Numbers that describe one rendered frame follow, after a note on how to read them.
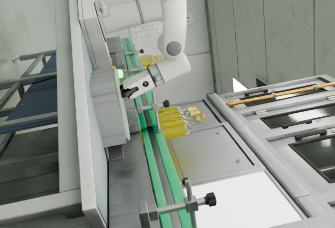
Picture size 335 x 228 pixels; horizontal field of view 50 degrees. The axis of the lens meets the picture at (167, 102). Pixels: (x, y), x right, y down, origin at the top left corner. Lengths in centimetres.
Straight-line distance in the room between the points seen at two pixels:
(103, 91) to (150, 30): 625
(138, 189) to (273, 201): 46
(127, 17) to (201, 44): 626
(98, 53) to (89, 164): 57
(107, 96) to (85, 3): 37
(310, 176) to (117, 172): 73
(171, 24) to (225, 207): 62
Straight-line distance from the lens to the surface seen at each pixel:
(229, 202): 127
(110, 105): 116
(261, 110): 202
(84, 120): 99
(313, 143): 171
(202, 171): 145
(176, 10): 113
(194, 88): 781
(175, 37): 112
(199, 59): 767
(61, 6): 148
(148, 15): 141
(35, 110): 170
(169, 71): 118
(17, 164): 165
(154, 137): 139
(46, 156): 161
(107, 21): 140
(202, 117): 158
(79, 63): 114
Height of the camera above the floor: 87
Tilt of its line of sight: 6 degrees up
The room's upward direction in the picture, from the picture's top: 79 degrees clockwise
